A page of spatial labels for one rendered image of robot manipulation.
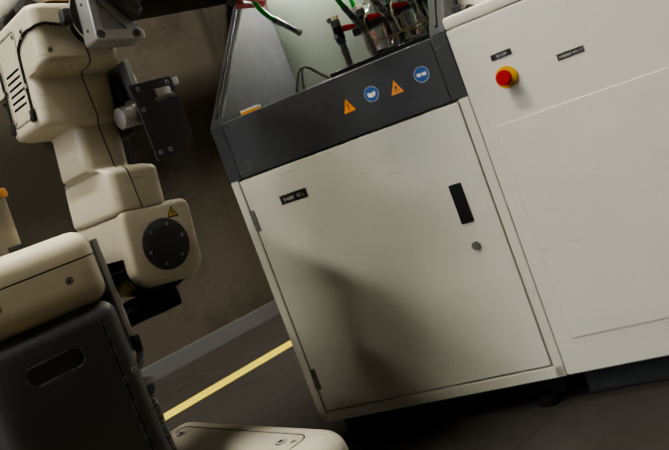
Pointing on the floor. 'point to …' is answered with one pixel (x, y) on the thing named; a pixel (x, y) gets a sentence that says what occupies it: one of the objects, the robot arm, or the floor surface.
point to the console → (580, 144)
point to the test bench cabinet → (425, 402)
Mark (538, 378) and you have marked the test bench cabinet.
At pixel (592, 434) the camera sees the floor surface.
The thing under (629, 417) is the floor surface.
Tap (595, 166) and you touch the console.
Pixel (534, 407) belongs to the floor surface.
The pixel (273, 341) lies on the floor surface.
